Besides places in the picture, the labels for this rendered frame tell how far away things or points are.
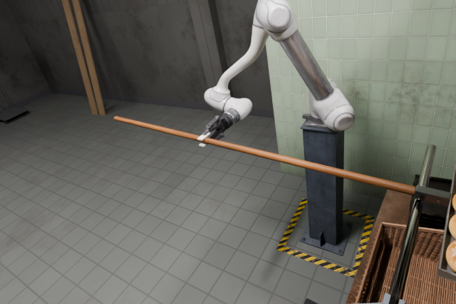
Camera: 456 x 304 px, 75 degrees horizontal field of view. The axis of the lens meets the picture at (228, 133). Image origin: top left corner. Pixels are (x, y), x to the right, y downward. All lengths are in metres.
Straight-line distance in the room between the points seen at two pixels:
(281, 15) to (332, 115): 0.55
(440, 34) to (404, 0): 0.28
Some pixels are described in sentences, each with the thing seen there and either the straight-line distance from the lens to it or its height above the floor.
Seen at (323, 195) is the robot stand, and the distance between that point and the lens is 2.14.
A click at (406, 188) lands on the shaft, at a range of 1.14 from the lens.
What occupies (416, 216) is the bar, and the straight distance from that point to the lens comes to 1.10.
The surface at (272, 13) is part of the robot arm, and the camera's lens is 1.31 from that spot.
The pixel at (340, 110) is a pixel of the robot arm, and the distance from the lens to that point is 1.55.
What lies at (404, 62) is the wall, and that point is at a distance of 2.24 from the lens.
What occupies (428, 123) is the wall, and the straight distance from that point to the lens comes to 2.39.
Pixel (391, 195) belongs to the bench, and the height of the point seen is 0.58.
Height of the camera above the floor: 1.94
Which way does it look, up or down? 30 degrees down
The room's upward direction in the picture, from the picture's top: 12 degrees counter-clockwise
